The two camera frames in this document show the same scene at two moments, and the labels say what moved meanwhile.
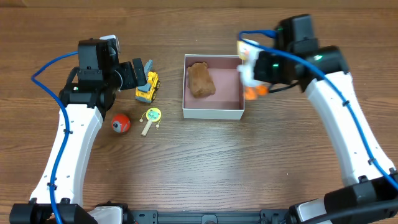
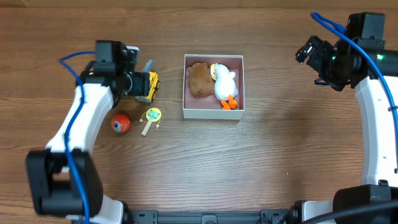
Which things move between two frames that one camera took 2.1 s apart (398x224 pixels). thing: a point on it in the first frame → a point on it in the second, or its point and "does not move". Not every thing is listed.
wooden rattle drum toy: (153, 114) does not move
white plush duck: (247, 53) → (225, 88)
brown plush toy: (199, 80) does not move
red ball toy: (120, 124) does not move
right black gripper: (261, 66) → (319, 55)
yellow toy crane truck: (147, 93) does not move
